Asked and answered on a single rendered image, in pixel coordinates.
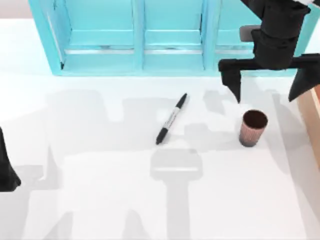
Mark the pale grey rounded box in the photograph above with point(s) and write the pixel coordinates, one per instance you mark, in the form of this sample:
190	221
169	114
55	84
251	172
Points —
246	33

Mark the pink patterned cup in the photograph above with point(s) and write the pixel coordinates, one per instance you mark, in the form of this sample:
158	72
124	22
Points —
252	132

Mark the light blue rack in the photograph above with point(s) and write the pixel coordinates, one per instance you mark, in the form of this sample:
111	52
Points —
172	47

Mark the black marker pen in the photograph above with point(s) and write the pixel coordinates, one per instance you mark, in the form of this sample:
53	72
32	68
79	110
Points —
171	120

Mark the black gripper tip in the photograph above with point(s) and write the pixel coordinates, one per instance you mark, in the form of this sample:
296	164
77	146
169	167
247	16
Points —
6	170

